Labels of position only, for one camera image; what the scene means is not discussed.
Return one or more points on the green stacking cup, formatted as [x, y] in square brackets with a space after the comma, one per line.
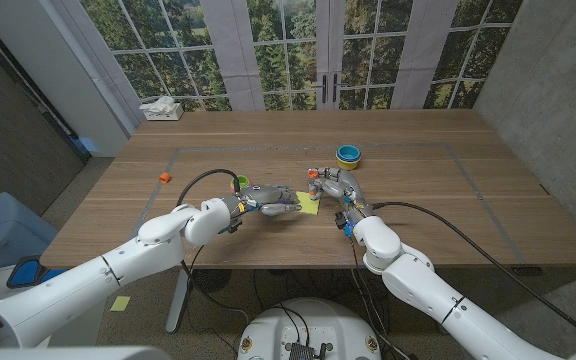
[242, 181]

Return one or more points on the glue stick with orange cap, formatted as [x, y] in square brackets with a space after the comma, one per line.
[313, 174]

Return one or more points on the small orange cap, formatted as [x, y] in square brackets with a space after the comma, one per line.
[165, 177]

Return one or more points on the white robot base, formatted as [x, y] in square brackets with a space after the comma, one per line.
[308, 325]

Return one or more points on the black round device under table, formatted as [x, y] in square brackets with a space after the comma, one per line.
[211, 281]

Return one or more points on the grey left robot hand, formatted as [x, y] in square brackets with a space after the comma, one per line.
[270, 195]

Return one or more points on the white tissue box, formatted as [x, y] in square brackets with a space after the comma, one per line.
[164, 112]

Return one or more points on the blue-grey storage bin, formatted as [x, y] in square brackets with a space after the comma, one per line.
[3, 230]

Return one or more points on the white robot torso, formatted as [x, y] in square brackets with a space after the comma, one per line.
[68, 354]

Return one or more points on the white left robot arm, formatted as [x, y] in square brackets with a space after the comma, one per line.
[93, 280]

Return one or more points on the printed window backdrop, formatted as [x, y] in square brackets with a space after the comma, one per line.
[288, 50]

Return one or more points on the white table leg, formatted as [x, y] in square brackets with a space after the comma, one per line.
[177, 310]

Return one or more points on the yellow stacking cup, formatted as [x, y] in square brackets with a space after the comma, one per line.
[348, 165]

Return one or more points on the yellow sticky note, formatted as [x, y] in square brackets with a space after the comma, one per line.
[310, 206]

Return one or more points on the grey table leg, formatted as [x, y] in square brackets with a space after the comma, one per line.
[444, 329]

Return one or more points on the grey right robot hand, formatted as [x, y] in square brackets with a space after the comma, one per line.
[348, 182]

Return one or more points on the blue and black pad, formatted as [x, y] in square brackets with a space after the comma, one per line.
[28, 272]

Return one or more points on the yellow paper note on floor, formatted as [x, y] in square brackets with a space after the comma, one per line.
[120, 303]

